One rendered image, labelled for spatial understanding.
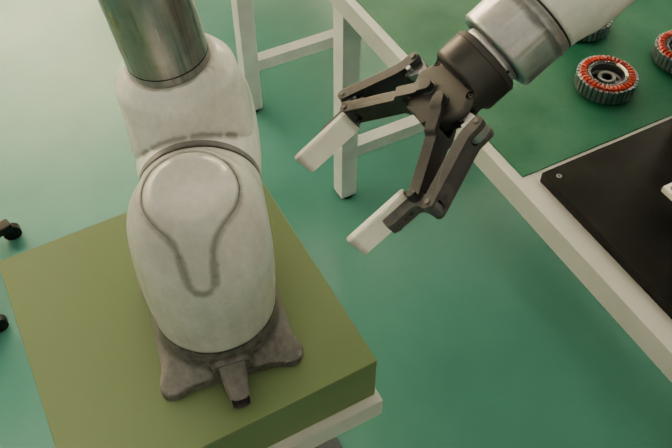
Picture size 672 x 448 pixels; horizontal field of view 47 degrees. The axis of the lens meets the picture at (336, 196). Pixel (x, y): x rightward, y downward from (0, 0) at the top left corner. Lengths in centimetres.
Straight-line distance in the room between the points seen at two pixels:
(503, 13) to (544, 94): 80
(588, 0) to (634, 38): 98
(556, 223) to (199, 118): 63
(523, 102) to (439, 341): 76
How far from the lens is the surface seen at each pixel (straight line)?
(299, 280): 108
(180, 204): 83
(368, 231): 72
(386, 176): 236
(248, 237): 84
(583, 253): 128
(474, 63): 74
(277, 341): 101
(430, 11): 170
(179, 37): 90
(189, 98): 93
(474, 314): 208
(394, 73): 81
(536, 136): 144
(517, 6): 74
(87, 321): 110
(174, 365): 101
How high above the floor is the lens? 171
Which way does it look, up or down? 48 degrees down
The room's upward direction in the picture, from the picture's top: straight up
